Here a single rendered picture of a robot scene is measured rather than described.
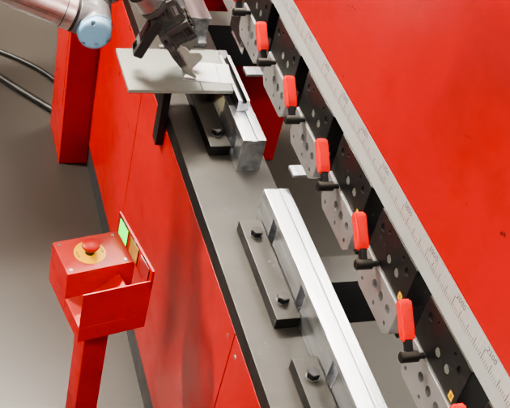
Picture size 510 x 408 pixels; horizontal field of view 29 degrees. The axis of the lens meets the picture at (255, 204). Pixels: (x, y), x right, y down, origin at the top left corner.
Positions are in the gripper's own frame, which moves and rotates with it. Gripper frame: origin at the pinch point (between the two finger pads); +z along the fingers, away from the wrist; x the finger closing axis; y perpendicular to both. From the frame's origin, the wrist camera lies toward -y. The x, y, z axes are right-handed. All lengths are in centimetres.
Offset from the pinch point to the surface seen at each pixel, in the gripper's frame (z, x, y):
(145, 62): -6.0, 2.3, -8.8
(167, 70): -2.7, -0.6, -4.8
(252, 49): -8.5, -19.3, 19.0
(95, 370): 30, -50, -51
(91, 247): 0, -44, -31
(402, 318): -12, -109, 31
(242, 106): 10.1, -11.0, 7.8
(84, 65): 33, 84, -50
